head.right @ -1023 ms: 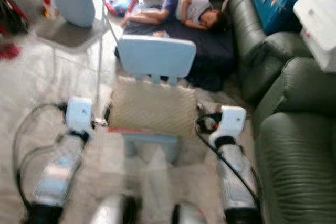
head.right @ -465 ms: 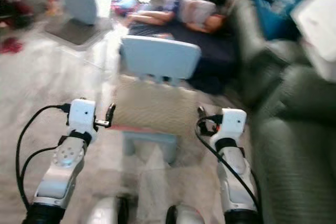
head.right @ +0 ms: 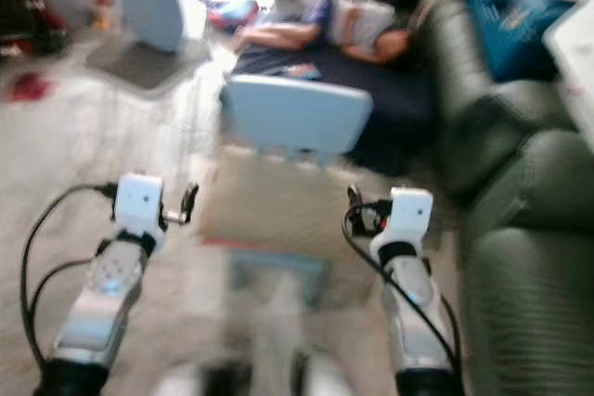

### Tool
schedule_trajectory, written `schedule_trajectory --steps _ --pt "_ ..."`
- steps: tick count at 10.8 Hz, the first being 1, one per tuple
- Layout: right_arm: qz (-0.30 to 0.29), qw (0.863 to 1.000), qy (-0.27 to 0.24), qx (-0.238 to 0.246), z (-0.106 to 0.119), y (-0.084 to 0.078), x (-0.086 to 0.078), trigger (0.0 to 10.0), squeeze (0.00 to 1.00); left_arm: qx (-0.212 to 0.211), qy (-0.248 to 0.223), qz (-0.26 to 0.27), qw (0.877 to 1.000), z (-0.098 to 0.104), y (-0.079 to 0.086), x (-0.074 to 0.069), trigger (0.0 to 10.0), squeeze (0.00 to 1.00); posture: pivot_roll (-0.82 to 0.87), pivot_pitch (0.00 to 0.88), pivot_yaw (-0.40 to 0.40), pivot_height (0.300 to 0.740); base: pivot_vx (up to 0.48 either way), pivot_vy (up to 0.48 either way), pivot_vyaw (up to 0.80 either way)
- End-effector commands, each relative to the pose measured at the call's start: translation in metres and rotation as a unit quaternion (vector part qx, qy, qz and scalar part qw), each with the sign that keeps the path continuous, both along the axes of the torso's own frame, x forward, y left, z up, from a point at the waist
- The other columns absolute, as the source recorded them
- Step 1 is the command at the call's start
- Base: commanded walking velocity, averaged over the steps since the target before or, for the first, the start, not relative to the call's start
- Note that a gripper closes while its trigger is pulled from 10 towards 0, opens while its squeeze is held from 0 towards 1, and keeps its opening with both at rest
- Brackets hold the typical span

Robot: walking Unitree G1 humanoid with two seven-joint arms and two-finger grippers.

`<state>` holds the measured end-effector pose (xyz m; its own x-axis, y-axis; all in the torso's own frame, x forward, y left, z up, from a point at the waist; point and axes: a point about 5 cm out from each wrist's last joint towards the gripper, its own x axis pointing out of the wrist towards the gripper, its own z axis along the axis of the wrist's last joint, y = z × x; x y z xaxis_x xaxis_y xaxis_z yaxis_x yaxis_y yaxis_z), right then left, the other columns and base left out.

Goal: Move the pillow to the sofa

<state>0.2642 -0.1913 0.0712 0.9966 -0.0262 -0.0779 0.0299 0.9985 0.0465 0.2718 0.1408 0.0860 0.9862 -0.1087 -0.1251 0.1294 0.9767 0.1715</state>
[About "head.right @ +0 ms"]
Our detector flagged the dark green leather sofa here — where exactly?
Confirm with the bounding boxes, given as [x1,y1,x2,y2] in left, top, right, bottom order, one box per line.
[420,0,594,396]

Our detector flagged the dark blue floor mattress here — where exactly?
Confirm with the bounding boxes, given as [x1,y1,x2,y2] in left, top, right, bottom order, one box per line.
[221,42,439,176]

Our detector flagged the light blue plastic stool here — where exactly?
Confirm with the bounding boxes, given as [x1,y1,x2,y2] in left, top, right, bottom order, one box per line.
[223,73,374,165]

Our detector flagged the grey floor mat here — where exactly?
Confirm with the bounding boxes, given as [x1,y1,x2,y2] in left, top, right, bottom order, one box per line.
[84,39,216,93]

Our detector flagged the grey right robot leg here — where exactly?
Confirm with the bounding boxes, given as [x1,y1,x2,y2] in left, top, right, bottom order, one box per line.
[255,262,358,396]

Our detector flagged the lying person in striped shirt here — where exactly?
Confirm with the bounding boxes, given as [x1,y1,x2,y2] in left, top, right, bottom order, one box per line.
[232,0,425,68]

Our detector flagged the blue and pink toy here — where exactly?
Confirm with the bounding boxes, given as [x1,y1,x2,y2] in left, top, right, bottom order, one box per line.
[208,0,261,35]

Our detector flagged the red item on floor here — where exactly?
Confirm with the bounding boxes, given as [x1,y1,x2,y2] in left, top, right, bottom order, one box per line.
[8,70,55,103]

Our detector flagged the blue cardboard box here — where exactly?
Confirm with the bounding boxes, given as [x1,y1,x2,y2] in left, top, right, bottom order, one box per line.
[464,0,578,83]

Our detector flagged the white flat board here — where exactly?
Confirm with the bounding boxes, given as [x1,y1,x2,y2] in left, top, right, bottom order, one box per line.
[542,0,594,154]

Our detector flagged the dark cluttered shelf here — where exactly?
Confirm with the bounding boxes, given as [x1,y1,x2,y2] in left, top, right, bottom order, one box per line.
[0,0,77,56]

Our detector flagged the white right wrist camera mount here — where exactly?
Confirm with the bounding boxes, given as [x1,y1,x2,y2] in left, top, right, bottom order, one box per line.
[374,186,435,250]

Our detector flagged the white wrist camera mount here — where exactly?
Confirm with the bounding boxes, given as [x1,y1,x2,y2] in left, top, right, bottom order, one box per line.
[115,172,167,237]
[374,186,435,250]

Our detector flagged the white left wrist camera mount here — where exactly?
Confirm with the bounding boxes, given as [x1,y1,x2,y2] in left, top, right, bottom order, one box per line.
[115,172,167,237]

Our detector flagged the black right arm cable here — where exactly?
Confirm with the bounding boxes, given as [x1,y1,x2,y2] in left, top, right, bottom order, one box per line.
[341,201,463,369]

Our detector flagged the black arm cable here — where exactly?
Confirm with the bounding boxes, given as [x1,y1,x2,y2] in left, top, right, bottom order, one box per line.
[19,183,120,371]
[341,201,463,369]

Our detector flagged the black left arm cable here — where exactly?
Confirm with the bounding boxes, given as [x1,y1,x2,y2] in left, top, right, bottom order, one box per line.
[19,183,120,371]

